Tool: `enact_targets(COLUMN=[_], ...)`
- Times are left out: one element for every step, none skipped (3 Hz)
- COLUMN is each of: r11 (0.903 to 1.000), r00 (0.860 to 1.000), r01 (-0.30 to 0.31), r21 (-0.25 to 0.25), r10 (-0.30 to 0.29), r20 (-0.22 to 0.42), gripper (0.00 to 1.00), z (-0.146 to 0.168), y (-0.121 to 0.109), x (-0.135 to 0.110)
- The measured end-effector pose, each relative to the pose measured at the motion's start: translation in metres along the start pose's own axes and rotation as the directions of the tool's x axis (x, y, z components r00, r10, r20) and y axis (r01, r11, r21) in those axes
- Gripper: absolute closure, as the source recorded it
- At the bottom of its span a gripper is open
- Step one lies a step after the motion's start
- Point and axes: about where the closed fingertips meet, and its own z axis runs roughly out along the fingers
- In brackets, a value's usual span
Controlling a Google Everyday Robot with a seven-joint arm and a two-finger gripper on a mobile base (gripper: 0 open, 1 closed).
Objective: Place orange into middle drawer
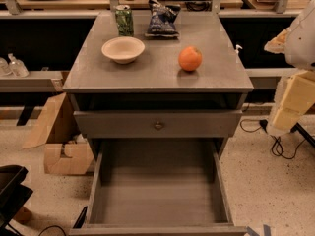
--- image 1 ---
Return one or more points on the brown cardboard box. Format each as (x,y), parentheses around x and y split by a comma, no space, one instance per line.
(65,151)

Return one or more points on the grey drawer cabinet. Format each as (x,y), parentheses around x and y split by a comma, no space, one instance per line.
(155,81)

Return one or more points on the black chair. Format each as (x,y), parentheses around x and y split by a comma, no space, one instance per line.
(13,195)

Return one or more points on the green soda can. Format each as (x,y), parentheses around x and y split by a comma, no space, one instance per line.
(124,20)

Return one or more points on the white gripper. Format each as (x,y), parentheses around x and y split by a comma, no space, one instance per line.
(302,43)

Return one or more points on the clear plastic bottle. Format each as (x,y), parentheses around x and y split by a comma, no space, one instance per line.
(17,66)
(4,67)

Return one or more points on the beige paper bowl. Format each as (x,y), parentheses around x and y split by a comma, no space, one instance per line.
(123,49)

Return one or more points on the blue chip bag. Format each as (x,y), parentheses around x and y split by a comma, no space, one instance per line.
(162,20)

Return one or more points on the grey middle drawer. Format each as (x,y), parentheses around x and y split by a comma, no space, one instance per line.
(158,123)

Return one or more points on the orange fruit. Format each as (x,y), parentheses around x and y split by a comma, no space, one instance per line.
(190,58)

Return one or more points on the open grey bottom drawer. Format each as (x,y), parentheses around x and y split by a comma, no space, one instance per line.
(158,187)

